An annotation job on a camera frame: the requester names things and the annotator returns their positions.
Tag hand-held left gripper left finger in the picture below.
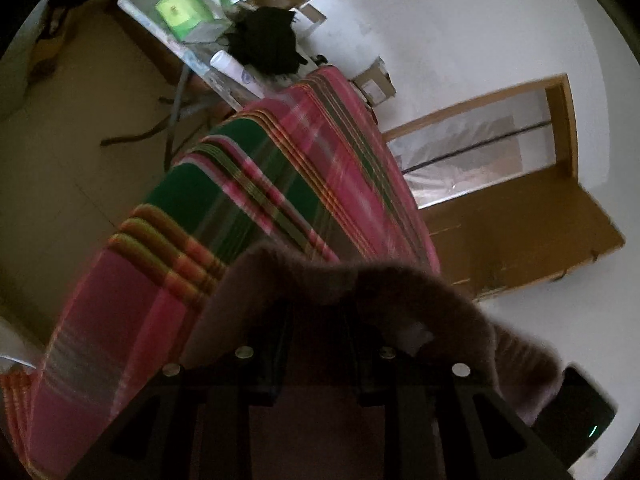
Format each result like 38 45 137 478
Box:
65 302 295 480

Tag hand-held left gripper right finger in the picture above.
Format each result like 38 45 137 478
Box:
344 306 572 480

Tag mauve garment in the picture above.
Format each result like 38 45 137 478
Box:
182 242 562 480

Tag pink plaid bed sheet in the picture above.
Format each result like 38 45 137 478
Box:
0 66 442 480

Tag wooden door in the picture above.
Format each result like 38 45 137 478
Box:
420 170 627 303

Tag plastic-covered sliding door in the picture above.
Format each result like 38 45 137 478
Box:
387 87 556 210

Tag brown cardboard box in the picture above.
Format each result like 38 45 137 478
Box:
352 57 397 107

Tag white tube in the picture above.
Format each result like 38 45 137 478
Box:
210 50 266 97

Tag black cloth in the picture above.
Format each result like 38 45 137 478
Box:
222 6 309 79

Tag white folding table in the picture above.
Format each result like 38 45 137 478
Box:
117 0 321 161

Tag green packet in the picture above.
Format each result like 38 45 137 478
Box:
154 0 237 44

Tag wooden door frame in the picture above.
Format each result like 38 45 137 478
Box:
382 74 580 181

